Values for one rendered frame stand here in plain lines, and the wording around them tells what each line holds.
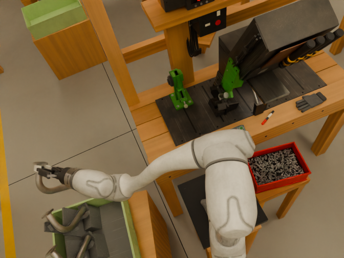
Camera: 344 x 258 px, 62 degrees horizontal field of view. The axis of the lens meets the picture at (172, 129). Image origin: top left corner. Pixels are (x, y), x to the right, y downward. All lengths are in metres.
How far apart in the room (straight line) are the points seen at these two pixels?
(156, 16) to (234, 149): 1.01
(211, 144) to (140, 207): 1.03
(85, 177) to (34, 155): 2.26
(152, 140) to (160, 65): 1.83
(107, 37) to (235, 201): 1.20
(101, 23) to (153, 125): 0.74
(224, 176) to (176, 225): 1.79
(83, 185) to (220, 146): 0.56
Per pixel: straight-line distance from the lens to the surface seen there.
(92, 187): 1.13
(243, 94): 2.05
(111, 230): 1.78
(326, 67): 2.35
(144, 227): 1.79
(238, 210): 0.80
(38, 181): 1.47
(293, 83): 2.16
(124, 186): 1.23
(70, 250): 1.65
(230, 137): 0.88
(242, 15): 2.12
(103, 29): 1.67
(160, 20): 1.62
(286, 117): 1.97
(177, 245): 2.54
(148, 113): 2.03
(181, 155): 0.94
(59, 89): 3.83
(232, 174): 0.82
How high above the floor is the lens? 2.48
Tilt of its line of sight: 56 degrees down
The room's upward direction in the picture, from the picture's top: 14 degrees counter-clockwise
